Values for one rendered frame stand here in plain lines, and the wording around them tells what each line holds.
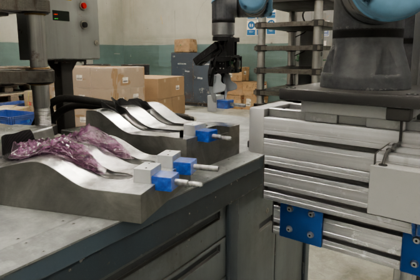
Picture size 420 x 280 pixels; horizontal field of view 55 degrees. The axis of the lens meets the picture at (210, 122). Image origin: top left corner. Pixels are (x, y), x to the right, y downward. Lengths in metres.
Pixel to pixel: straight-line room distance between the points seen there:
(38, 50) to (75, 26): 0.31
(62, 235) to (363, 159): 0.52
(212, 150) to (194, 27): 8.00
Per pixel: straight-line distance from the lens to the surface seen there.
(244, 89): 7.94
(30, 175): 0.84
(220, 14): 1.30
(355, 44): 0.71
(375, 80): 0.69
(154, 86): 5.77
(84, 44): 1.86
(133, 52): 10.19
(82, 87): 5.34
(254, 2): 1.14
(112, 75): 4.99
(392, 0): 0.57
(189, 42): 8.49
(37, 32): 1.59
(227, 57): 1.28
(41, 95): 1.59
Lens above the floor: 1.10
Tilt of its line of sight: 10 degrees down
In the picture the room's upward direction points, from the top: straight up
